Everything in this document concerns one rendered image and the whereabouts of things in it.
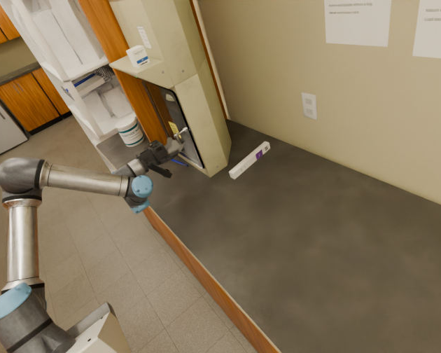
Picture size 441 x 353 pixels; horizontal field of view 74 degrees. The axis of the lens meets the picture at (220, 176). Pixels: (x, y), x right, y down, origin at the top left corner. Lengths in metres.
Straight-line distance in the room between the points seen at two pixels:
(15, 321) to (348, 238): 0.99
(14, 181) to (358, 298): 1.07
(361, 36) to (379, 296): 0.76
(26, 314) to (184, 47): 0.97
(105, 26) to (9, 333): 1.13
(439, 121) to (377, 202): 0.32
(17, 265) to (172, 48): 0.88
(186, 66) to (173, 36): 0.11
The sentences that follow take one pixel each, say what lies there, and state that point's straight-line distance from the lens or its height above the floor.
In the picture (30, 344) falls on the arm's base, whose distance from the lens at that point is 0.99.
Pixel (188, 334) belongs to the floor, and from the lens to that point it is 2.07.
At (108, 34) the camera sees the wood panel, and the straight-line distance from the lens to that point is 1.46.
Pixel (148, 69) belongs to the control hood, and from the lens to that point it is 1.12.
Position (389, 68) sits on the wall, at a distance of 1.06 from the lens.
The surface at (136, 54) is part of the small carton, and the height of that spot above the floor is 1.55.
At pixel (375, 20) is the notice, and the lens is 1.03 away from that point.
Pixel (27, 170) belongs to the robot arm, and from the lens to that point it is 1.08.
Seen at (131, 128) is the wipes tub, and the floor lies 1.05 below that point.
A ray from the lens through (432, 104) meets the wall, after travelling 1.05.
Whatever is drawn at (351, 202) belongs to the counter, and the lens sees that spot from 1.17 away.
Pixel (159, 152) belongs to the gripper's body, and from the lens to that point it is 1.25.
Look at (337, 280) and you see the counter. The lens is 0.98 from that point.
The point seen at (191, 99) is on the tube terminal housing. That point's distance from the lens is 1.22.
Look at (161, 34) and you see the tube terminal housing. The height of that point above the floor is 1.59.
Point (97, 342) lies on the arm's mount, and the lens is 0.85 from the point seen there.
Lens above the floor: 1.79
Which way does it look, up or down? 38 degrees down
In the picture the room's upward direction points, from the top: 20 degrees counter-clockwise
